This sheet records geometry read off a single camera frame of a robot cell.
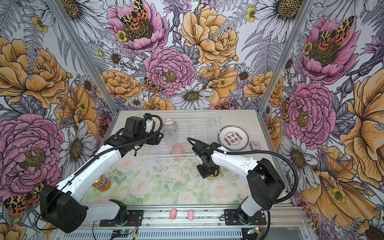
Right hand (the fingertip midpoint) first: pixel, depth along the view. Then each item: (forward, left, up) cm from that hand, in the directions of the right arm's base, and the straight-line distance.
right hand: (208, 178), depth 82 cm
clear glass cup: (+25, +21, +5) cm, 33 cm away
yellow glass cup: (-4, -2, +16) cm, 17 cm away
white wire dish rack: (+38, +19, -3) cm, 43 cm away
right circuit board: (-23, -20, -6) cm, 31 cm away
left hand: (+16, +27, +15) cm, 35 cm away
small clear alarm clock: (+22, -32, -4) cm, 40 cm away
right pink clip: (-16, +10, -5) cm, 19 cm away
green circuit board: (-22, +42, -5) cm, 48 cm away
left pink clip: (-16, +18, -4) cm, 24 cm away
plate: (+28, -19, -3) cm, 34 cm away
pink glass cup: (+15, +17, +4) cm, 23 cm away
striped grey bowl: (+38, +24, +2) cm, 45 cm away
